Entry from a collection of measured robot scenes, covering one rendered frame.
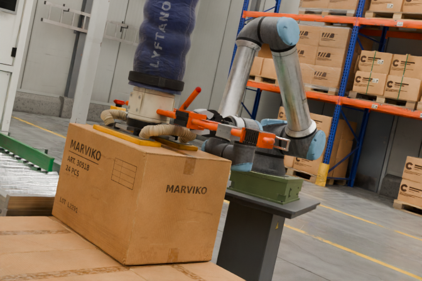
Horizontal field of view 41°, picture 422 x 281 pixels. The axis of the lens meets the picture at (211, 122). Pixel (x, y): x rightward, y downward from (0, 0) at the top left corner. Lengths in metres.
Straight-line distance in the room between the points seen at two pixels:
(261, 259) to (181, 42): 1.16
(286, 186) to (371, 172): 8.46
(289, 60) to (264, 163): 0.58
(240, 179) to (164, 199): 0.79
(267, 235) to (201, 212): 0.69
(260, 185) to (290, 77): 0.55
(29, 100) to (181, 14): 10.12
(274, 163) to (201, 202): 0.75
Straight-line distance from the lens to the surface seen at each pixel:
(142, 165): 1.92
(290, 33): 2.38
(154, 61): 2.16
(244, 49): 2.43
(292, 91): 2.51
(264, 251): 2.76
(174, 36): 2.18
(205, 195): 2.11
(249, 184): 2.69
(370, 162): 11.07
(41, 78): 12.40
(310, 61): 10.49
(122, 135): 2.15
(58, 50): 12.52
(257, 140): 1.79
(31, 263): 1.91
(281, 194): 2.65
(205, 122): 1.97
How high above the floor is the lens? 1.19
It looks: 3 degrees down
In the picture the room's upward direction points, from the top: 12 degrees clockwise
